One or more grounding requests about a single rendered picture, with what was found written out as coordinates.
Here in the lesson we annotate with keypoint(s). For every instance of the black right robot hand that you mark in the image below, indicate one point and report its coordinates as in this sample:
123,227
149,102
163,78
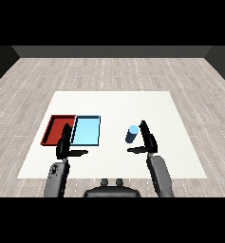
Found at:
149,141

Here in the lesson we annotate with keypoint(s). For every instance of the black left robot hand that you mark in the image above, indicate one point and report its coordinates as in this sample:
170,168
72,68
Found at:
64,146

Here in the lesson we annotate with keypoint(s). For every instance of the red shallow open box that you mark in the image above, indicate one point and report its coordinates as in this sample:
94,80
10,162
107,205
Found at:
57,130

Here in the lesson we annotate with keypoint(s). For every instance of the small blue can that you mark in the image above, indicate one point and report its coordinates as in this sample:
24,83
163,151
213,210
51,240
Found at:
132,134

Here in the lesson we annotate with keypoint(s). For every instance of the light blue shallow open box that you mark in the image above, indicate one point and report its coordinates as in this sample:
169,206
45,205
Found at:
86,130

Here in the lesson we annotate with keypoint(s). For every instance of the dark grey robot body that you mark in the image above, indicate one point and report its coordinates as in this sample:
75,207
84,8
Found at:
112,190

